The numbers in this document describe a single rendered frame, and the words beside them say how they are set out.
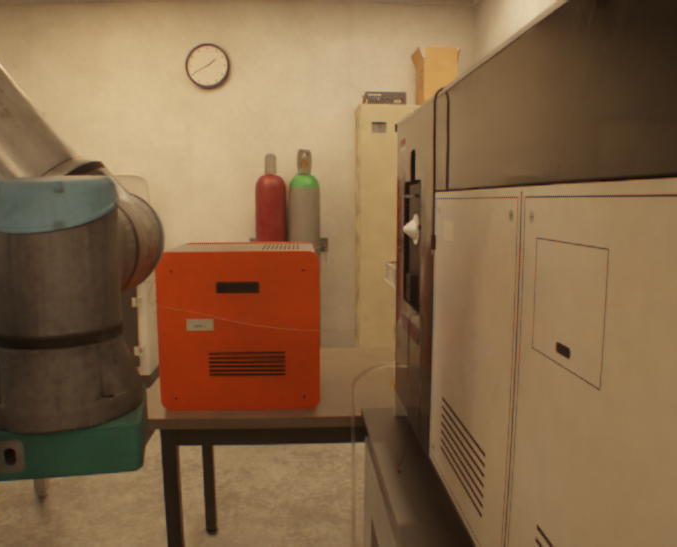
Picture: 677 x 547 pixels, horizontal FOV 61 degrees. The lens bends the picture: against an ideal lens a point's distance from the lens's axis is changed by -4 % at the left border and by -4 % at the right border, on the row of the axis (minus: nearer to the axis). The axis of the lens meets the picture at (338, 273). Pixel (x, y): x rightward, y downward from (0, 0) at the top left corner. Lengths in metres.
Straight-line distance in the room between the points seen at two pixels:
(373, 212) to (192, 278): 2.82
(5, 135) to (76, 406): 0.40
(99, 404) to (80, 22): 4.52
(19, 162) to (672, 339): 0.79
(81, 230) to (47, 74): 4.42
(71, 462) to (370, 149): 3.76
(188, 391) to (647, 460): 1.34
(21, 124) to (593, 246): 0.74
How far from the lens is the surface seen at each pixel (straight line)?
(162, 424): 1.63
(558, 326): 0.56
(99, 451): 0.72
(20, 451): 0.73
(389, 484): 1.17
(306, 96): 4.68
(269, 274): 1.56
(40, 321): 0.69
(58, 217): 0.68
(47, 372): 0.70
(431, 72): 4.46
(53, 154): 0.90
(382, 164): 4.29
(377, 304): 4.34
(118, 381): 0.72
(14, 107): 0.93
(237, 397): 1.64
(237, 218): 4.64
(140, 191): 4.58
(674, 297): 0.41
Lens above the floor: 1.26
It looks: 7 degrees down
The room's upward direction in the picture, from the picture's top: straight up
